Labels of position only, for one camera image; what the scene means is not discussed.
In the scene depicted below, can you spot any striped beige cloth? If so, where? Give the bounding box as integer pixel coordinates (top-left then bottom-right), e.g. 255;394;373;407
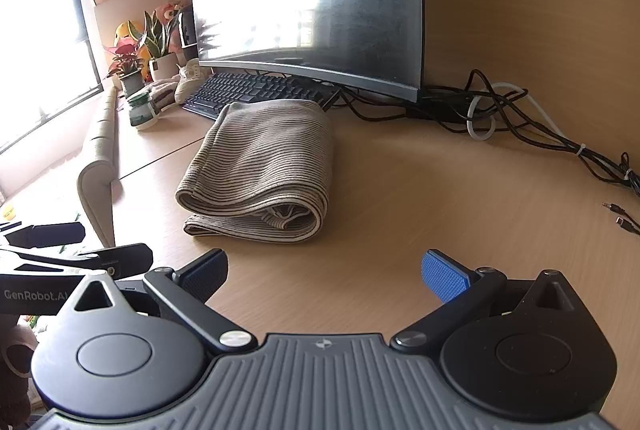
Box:
175;98;336;241

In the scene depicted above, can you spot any black audio plug cable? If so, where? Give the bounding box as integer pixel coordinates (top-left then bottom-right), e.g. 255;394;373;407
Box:
602;202;640;223

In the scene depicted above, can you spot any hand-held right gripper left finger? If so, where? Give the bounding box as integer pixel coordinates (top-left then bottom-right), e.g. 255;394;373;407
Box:
60;249;256;355

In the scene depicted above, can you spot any black keyboard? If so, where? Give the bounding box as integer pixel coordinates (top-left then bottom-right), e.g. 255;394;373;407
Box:
181;72;342;121

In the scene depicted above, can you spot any black cable bundle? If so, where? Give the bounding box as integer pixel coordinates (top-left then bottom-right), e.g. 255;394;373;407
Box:
320;68;640;198

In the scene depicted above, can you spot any white cable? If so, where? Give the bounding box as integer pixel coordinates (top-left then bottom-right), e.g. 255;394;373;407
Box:
466;82;557;141

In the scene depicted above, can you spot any beige chair back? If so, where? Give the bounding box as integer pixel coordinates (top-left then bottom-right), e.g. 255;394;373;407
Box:
76;84;119;249

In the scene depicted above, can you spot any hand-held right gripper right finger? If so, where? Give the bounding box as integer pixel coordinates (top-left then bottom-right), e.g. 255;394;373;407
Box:
390;250;591;353

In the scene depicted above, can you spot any snake plant in white pot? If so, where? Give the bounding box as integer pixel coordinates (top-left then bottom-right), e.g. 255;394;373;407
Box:
139;10;182;83

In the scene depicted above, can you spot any red-leaf plant in grey pot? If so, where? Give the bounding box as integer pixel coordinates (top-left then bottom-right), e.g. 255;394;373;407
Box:
104;36;147;98

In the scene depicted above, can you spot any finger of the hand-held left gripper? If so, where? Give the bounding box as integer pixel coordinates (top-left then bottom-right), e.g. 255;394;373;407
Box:
0;243;154;283
0;222;85;249

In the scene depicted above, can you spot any window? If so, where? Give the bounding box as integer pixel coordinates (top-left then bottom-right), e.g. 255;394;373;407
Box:
0;0;107;155

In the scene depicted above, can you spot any yellow plush toy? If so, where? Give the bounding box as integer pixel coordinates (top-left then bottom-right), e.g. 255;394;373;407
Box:
114;20;149;60

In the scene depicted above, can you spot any green-lidded jar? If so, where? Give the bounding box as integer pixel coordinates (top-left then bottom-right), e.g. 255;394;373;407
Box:
127;90;160;131

